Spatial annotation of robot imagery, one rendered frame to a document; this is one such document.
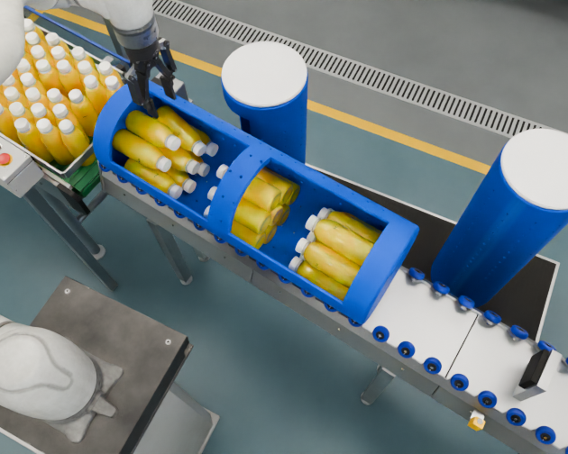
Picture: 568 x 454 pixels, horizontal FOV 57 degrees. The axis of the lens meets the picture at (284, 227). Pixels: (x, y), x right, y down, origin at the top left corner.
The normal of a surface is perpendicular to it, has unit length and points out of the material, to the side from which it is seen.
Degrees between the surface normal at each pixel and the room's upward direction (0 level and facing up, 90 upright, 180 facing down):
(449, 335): 0
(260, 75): 0
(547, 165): 0
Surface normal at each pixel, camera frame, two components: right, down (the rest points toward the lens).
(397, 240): 0.07, -0.57
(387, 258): -0.13, -0.29
